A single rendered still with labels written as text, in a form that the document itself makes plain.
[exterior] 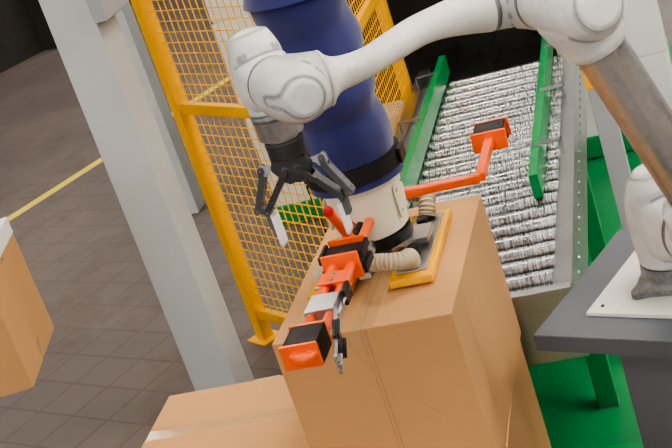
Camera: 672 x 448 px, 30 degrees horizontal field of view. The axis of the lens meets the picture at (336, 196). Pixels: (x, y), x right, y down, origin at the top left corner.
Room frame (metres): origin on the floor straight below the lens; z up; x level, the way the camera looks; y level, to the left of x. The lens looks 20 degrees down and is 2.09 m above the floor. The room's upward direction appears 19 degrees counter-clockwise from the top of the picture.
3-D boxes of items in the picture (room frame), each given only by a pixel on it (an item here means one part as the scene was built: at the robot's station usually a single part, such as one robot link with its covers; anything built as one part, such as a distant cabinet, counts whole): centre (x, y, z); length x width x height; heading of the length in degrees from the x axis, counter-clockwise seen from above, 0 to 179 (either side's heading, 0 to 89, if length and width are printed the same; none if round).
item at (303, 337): (2.09, 0.14, 1.08); 0.08 x 0.07 x 0.05; 161
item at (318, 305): (2.21, 0.09, 1.07); 0.07 x 0.07 x 0.04; 71
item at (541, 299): (3.01, -0.17, 0.58); 0.70 x 0.03 x 0.06; 73
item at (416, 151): (4.54, -0.36, 0.60); 1.60 x 0.11 x 0.09; 163
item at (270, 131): (2.25, 0.06, 1.45); 0.09 x 0.09 x 0.06
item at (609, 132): (3.41, -0.82, 0.50); 0.07 x 0.07 x 1.00; 73
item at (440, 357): (2.64, -0.05, 0.74); 0.60 x 0.40 x 0.40; 161
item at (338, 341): (2.12, 0.06, 1.08); 0.31 x 0.03 x 0.05; 174
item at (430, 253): (2.62, -0.15, 0.98); 0.34 x 0.10 x 0.05; 161
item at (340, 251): (2.42, 0.02, 1.08); 0.10 x 0.08 x 0.06; 71
